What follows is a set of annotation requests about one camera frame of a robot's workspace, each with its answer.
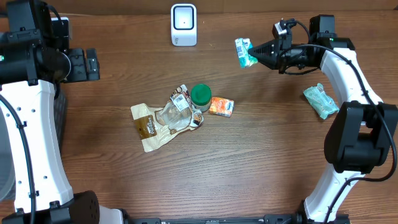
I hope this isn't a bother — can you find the teal tissue pack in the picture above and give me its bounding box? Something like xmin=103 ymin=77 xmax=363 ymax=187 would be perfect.
xmin=234 ymin=38 xmax=258 ymax=68

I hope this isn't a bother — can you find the light teal wipes packet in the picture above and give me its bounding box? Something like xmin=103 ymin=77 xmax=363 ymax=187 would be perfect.
xmin=303 ymin=83 xmax=339 ymax=119

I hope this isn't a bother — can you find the orange tissue pack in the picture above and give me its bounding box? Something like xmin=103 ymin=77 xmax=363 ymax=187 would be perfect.
xmin=209 ymin=97 xmax=234 ymax=118

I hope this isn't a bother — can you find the green lid jar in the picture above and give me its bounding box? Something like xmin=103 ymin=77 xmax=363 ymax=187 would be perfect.
xmin=191 ymin=83 xmax=212 ymax=112

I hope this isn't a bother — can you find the clear brown snack bag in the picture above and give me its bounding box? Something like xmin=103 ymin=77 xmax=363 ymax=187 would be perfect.
xmin=131 ymin=85 xmax=204 ymax=152

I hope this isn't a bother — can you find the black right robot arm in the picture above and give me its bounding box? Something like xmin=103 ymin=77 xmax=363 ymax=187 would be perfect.
xmin=248 ymin=14 xmax=397 ymax=223

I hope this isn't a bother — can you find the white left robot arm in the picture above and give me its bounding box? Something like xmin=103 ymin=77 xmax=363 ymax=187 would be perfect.
xmin=1 ymin=1 xmax=124 ymax=223

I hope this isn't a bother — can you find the grey plastic basket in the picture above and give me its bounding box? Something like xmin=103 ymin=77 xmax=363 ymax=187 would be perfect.
xmin=1 ymin=81 xmax=73 ymax=204

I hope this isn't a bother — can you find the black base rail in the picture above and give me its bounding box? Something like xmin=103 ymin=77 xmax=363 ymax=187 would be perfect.
xmin=124 ymin=213 xmax=317 ymax=224

